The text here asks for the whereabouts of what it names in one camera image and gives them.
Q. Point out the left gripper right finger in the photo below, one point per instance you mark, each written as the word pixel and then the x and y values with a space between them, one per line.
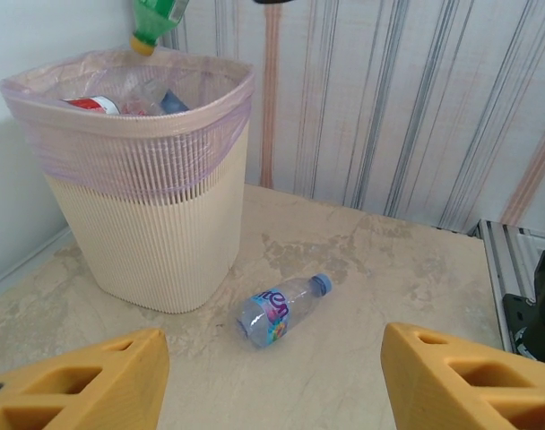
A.
pixel 469 385

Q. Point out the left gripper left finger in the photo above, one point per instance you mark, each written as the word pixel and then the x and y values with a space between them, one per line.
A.
pixel 75 385

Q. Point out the red label tea bottle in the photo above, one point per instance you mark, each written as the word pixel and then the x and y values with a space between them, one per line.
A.
pixel 91 105

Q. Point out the clear bottle pale blue label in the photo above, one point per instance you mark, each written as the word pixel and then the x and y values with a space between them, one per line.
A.
pixel 171 100

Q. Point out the green bottle yellow cap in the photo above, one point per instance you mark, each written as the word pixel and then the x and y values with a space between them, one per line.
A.
pixel 156 22

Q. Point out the beige ribbed waste bin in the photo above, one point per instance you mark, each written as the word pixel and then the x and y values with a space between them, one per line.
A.
pixel 156 251

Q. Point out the pink plastic bin liner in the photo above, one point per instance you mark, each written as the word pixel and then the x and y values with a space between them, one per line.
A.
pixel 120 152

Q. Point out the clear bottle colourful label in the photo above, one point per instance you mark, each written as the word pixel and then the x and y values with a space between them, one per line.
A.
pixel 277 313

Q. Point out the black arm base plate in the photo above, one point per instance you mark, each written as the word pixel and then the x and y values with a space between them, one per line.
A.
pixel 519 318

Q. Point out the wide grooved aluminium rail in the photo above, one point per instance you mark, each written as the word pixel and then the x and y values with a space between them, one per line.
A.
pixel 501 251

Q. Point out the striped enclosure panel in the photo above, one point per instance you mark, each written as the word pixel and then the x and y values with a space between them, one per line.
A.
pixel 389 112

